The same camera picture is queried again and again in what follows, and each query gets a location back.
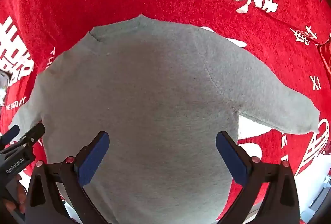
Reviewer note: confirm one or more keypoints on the silver foil bag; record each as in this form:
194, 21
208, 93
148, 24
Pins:
3, 87

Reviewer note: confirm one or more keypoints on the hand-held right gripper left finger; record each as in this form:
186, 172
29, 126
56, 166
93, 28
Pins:
93, 159

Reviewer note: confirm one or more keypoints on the person's left hand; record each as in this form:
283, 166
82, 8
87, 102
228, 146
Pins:
21, 194

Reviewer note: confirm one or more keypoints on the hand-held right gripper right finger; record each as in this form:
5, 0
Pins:
230, 159

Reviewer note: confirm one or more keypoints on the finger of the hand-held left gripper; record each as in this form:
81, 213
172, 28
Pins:
9, 135
31, 135

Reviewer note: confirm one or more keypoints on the grey sweatshirt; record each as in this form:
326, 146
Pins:
155, 97

